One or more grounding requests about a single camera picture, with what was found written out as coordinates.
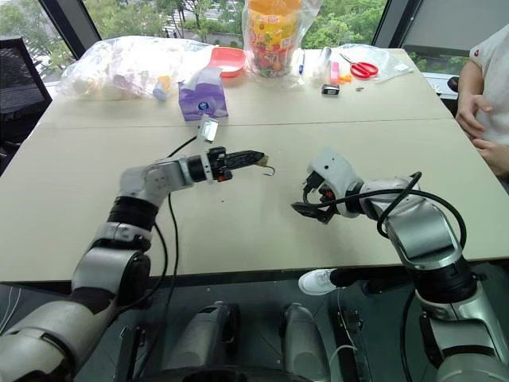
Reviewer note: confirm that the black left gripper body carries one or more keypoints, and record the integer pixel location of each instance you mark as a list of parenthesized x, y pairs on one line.
[(220, 163)]

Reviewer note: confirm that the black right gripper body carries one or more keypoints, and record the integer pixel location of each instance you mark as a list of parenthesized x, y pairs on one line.
[(323, 195)]

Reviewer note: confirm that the small metal hook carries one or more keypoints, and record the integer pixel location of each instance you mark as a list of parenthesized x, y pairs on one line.
[(267, 166)]

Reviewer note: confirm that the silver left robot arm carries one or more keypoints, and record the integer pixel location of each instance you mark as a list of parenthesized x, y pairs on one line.
[(159, 181)]

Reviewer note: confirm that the person's right forearm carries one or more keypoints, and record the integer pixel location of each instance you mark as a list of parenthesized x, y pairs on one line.
[(471, 77)]

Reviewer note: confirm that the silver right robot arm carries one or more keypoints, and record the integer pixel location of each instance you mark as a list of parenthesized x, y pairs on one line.
[(421, 231)]

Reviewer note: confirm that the person's right hand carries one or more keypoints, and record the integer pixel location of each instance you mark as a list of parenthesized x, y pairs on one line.
[(469, 115)]

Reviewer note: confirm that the person's left hand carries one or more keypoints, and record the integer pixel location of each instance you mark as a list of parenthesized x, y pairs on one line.
[(495, 157)]

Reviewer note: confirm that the white sneaker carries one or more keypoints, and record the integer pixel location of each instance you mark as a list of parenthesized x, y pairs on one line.
[(316, 280)]

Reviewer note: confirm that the purple tissue box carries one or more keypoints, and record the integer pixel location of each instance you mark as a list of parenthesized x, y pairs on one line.
[(203, 99)]

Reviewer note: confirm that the dark trouser leg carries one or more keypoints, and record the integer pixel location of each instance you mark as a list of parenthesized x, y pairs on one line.
[(358, 278)]

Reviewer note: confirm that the blue and yellow glue stick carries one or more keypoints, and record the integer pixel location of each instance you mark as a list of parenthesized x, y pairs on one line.
[(162, 88)]

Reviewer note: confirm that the red plastic bowl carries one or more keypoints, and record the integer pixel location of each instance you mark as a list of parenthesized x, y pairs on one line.
[(227, 59)]

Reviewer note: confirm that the small black box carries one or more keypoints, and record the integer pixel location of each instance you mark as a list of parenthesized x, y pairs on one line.
[(330, 89)]

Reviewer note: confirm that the blue pen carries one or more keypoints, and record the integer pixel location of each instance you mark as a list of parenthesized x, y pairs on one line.
[(301, 61)]

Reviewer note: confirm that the clear bag of colourful snacks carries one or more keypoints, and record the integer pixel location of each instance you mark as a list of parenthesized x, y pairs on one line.
[(274, 40)]

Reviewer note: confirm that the orange clip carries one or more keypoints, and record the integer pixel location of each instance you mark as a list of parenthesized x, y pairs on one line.
[(345, 79)]

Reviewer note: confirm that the pink highlighter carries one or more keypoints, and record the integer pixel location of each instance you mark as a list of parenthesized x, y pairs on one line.
[(335, 72)]

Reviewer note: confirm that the silver dark rounded shape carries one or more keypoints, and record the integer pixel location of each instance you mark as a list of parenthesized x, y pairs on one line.
[(203, 338), (302, 342)]

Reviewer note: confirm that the clear bag of assorted items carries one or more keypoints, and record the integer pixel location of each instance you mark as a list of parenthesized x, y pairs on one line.
[(119, 67)]

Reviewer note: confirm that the clear flat plastic bag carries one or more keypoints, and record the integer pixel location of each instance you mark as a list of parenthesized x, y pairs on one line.
[(391, 63)]

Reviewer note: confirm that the black chair armrest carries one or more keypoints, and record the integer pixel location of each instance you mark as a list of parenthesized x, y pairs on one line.
[(453, 84)]

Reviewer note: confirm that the person's white shirt torso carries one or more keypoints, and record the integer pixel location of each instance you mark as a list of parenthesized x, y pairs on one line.
[(497, 79)]

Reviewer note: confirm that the black mesh chair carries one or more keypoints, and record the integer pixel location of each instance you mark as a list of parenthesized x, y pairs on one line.
[(20, 91)]

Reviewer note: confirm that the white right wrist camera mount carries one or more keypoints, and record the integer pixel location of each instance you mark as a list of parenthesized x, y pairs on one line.
[(336, 169)]

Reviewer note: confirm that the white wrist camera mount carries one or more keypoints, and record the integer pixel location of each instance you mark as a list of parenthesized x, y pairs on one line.
[(336, 169), (208, 129)]

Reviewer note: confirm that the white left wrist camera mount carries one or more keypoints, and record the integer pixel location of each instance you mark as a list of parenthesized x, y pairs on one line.
[(208, 129)]

